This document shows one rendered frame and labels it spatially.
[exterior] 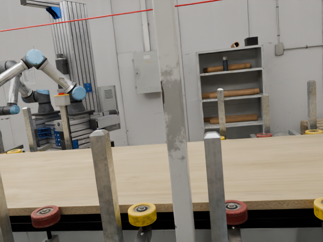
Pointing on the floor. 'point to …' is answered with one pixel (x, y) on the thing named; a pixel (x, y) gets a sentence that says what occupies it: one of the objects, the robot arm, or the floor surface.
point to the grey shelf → (215, 55)
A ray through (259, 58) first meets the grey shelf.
